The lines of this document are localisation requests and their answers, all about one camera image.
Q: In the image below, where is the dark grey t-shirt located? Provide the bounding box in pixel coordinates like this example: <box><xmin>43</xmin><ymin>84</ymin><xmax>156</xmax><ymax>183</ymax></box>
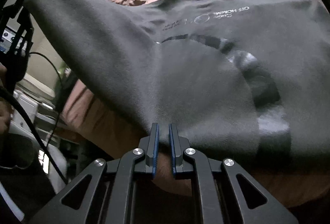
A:
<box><xmin>24</xmin><ymin>0</ymin><xmax>329</xmax><ymax>158</ymax></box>

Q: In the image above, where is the person's left hand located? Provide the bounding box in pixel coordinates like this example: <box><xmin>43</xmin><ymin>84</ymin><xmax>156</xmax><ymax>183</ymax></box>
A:
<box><xmin>0</xmin><ymin>63</ymin><xmax>12</xmax><ymax>134</ymax></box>

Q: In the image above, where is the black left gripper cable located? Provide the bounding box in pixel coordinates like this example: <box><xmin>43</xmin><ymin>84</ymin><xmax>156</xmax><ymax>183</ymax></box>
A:
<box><xmin>0</xmin><ymin>51</ymin><xmax>69</xmax><ymax>184</ymax></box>

